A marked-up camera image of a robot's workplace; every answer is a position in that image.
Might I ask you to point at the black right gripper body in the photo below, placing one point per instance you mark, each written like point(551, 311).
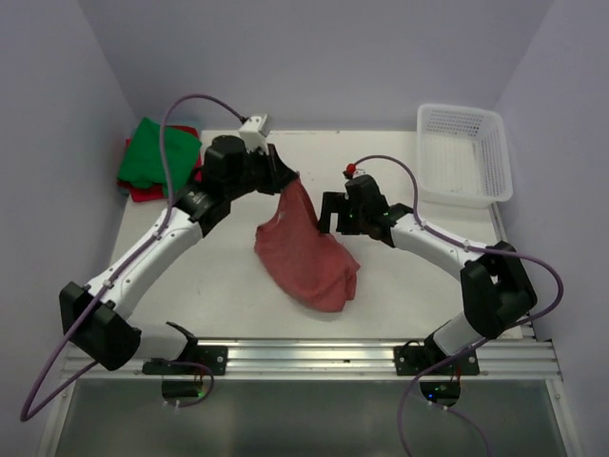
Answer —
point(351, 220)

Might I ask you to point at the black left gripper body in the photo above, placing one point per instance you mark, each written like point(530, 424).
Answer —
point(256, 168)

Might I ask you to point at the aluminium mounting rail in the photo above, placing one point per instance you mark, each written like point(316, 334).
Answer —
point(372, 360)

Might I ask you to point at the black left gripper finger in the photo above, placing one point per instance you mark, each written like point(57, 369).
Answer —
point(277, 166)
point(277, 180)

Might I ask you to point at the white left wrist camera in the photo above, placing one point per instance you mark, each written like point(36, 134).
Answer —
point(254, 132)

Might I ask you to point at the salmon pink t shirt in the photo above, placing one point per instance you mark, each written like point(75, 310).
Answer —
point(311, 267)

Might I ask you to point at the white plastic basket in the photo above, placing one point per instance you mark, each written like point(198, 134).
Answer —
point(462, 156)

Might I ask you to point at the green folded t shirt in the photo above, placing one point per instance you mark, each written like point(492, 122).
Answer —
point(159, 154)

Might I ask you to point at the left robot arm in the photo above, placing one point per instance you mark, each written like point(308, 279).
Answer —
point(95, 316)

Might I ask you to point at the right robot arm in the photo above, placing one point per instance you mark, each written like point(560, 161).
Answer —
point(496, 290)

